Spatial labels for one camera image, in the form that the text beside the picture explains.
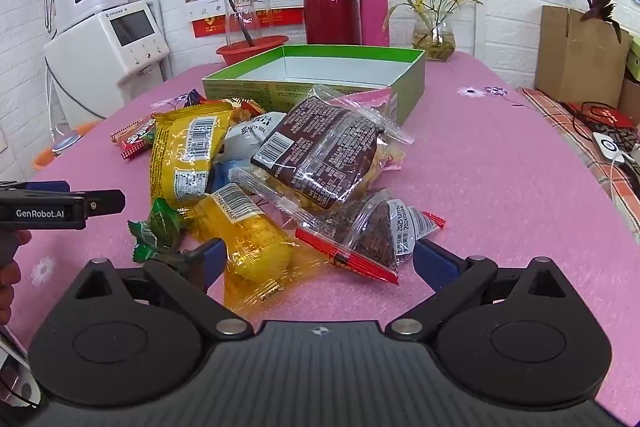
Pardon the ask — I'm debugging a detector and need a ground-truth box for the white appliance with screen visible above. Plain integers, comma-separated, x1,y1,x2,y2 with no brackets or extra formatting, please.
44,0,172,128

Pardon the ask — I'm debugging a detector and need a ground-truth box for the small brown cardboard box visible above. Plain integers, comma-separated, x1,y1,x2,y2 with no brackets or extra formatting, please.
617,77,640,122

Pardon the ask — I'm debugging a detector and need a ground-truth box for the plaid cloth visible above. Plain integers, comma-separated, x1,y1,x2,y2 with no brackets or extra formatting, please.
517,87,640,212

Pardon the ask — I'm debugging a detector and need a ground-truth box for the person's left hand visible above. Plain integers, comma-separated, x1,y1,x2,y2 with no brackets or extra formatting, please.
0,229,32,326

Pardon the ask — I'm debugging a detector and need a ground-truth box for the red checked snack packet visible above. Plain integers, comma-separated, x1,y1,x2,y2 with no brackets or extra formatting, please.
110,114,157,161

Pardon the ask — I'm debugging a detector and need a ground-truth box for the green candy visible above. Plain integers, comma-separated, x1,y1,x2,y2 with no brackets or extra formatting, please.
127,197,187,264

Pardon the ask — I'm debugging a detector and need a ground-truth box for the white and blue snack packet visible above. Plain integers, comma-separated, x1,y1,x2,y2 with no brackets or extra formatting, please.
207,111,287,192

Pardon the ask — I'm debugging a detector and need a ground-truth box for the pink thermos bottle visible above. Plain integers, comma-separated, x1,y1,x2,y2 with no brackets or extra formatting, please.
356,0,391,48

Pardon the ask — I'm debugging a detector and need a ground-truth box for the red patterned pouch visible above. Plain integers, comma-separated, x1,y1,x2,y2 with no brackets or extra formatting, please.
570,102,640,152

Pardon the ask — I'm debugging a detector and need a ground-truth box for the orange plastic basin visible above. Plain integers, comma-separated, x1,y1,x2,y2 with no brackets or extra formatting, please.
32,122,101,170

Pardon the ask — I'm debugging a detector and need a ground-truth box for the red plastic basin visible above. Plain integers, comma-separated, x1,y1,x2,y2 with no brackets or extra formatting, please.
216,35,290,66

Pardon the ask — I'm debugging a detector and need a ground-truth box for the triangular brown snack packet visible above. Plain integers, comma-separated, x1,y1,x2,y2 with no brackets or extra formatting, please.
295,188,447,286

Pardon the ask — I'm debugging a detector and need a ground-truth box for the white charger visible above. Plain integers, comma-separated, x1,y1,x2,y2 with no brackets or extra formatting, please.
592,132,633,168

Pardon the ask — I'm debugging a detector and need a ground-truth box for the dark brown snack packet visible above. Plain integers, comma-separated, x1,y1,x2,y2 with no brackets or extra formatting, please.
235,84,417,212

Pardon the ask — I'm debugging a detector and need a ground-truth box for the yellow snack packet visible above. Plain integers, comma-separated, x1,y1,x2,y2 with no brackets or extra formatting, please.
192,183,321,308
149,101,235,210

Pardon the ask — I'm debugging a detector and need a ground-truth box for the black spoon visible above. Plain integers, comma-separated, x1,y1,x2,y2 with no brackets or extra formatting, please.
220,0,256,48

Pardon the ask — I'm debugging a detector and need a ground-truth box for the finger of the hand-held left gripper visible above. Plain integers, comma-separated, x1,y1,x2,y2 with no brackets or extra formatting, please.
25,180,71,194
82,189,126,214

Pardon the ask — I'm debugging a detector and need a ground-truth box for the glass vase with green plant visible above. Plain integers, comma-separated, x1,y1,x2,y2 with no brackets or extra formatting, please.
382,0,487,62

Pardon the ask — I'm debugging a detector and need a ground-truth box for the clear glass jar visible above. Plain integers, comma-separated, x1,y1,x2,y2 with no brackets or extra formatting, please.
225,0,273,50

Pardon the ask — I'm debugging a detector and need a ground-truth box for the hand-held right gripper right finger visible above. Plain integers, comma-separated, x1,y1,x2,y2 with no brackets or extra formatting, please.
385,238,568,342

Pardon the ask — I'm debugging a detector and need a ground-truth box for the small green carton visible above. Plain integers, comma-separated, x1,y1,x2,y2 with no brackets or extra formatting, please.
626,36,640,82

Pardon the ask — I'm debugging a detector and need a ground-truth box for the dark purple plant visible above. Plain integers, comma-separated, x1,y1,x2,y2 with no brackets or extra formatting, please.
568,0,623,44

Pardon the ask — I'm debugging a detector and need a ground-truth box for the large brown cardboard box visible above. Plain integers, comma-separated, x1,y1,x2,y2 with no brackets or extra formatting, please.
535,5,633,108

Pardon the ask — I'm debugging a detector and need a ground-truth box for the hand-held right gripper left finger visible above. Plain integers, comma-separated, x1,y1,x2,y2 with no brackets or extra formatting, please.
75,237,253,342

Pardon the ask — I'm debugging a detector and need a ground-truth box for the green cardboard box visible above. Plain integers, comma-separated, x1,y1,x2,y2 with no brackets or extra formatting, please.
201,44,427,128

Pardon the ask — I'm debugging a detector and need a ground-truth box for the blue white red snack packet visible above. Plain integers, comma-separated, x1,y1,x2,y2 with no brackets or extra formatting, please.
172,89,207,108

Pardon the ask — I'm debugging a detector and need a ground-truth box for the orange snack packet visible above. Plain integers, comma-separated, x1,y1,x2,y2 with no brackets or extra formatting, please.
232,99,268,120

